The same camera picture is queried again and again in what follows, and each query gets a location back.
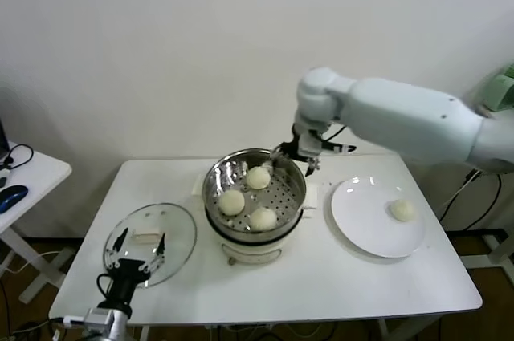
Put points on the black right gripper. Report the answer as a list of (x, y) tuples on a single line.
[(293, 147)]

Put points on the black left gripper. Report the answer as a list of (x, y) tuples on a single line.
[(126, 277)]

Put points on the white steamed baozi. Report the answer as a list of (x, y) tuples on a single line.
[(231, 201), (257, 178), (401, 210), (263, 218)]

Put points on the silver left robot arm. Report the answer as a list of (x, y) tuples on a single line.
[(108, 325)]

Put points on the stainless steel steamer basket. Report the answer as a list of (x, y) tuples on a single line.
[(210, 192)]

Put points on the glass pot lid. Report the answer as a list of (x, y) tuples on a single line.
[(184, 232)]

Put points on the white round plate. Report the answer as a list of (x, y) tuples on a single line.
[(361, 216)]

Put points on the cream electric cooking pot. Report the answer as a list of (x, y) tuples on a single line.
[(249, 254)]

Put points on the white side desk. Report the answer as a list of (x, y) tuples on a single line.
[(40, 172)]

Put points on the blue computer mouse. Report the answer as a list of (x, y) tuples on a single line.
[(14, 196)]

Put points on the small black desk device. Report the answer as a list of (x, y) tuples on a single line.
[(2, 181)]

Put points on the dark laptop screen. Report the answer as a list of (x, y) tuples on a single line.
[(2, 136)]

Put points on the pale green appliance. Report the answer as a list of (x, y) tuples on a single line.
[(502, 88)]

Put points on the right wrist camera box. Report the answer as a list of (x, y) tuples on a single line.
[(309, 146)]

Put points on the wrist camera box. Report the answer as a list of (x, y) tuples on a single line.
[(74, 321), (309, 146)]

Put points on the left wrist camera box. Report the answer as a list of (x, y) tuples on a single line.
[(74, 321)]

